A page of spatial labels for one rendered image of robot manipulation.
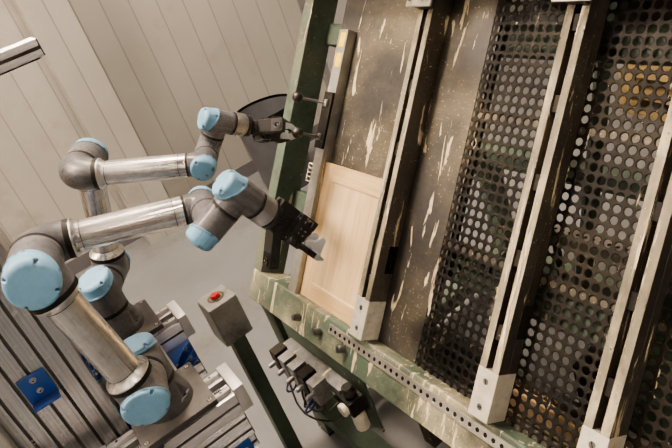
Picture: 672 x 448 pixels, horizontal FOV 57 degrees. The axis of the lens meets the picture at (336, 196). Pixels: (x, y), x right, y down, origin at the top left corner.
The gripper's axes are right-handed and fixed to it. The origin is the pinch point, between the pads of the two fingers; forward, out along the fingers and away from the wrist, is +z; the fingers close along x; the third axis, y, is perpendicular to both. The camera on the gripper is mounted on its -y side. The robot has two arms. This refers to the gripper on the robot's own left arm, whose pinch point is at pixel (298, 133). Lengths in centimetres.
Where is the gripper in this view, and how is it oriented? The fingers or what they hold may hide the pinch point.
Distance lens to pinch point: 215.3
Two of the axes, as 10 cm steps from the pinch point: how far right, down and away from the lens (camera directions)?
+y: -6.1, 1.3, 7.8
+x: 0.1, 9.9, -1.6
